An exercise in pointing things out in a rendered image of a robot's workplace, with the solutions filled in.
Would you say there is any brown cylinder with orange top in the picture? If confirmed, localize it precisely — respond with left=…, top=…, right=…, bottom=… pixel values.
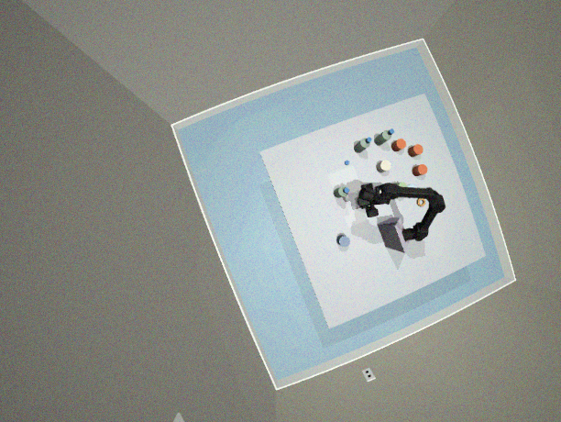
left=391, top=139, right=406, bottom=151
left=412, top=164, right=428, bottom=176
left=408, top=145, right=424, bottom=157

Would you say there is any grey cylinder with cream top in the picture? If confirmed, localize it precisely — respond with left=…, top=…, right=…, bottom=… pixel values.
left=377, top=160, right=391, bottom=172

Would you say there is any dark blue cylinder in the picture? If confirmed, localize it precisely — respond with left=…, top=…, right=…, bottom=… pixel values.
left=336, top=235, right=350, bottom=247

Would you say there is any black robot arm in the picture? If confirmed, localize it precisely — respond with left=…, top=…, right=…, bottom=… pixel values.
left=358, top=183, right=446, bottom=241

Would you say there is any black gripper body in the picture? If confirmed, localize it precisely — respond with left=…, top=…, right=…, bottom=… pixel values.
left=360, top=183, right=379, bottom=217

